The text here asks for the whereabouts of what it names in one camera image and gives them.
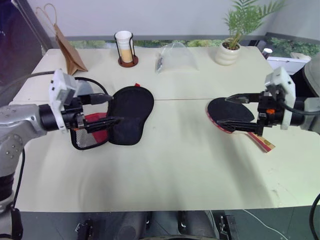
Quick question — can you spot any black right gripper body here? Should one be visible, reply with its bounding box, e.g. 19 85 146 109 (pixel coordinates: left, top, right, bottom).
256 91 285 137

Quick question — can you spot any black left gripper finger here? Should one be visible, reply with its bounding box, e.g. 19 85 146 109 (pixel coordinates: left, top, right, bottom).
83 116 125 133
79 92 114 105

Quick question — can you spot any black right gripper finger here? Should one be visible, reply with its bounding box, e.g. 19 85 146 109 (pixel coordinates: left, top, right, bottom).
224 92 262 105
216 119 260 133

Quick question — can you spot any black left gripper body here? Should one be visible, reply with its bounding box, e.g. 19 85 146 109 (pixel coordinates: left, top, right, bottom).
61 93 88 131

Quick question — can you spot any table tennis paddle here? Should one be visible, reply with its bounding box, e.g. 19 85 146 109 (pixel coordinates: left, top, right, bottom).
206 96 277 153

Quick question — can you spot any black red paddle case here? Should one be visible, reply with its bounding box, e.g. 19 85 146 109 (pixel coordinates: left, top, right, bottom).
70 83 155 151

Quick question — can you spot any green plant in white pot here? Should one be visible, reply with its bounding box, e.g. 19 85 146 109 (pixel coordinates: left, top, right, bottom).
215 0 287 66

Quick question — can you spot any brown paper bag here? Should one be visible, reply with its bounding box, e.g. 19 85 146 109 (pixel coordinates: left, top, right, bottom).
35 3 89 76

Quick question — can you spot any beige paper cup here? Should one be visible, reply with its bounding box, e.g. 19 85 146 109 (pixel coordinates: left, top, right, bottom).
119 48 133 63

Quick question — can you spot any white paper cup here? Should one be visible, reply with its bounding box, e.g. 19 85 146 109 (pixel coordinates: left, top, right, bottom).
114 31 133 51

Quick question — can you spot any clear plastic bag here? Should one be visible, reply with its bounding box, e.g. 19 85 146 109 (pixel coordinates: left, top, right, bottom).
154 41 201 74

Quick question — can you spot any dark partition panel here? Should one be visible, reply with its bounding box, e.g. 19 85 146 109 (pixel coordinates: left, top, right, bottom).
0 0 53 86

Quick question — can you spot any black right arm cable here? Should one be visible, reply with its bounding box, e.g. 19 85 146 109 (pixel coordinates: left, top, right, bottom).
273 84 320 240

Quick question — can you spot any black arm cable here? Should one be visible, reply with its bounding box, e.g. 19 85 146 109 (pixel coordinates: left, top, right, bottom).
273 84 320 240
0 71 112 210

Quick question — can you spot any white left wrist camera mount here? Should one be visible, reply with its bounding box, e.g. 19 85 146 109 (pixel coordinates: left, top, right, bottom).
48 68 87 133

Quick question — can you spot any cup in wire holder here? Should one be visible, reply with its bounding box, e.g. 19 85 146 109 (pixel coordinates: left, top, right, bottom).
113 31 139 68

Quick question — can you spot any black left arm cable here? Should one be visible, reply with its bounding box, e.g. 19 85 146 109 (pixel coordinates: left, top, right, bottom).
0 71 112 210

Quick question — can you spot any white floor cable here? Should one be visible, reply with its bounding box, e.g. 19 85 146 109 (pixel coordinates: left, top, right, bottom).
242 209 288 240

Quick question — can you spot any black bracket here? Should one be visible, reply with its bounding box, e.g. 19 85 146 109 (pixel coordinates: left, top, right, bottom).
74 218 95 237
218 214 238 240

